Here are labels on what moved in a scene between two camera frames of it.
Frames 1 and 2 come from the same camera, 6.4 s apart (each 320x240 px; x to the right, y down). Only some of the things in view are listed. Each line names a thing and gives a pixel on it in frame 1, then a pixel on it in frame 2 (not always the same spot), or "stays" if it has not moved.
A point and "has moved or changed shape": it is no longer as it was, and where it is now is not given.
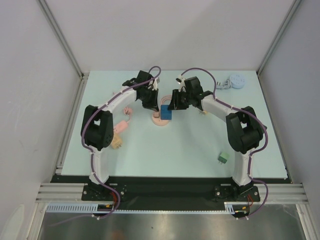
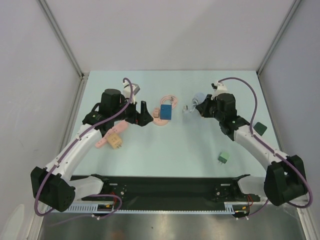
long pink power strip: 120,126 stays
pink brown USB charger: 156,115 stays
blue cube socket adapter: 165,114 stays
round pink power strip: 158,121 stays
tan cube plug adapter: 117,141 stays
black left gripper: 153,105 to 141,119
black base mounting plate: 167,192 stays
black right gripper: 179,99 to 206,107
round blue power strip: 236,81 has moved or changed shape
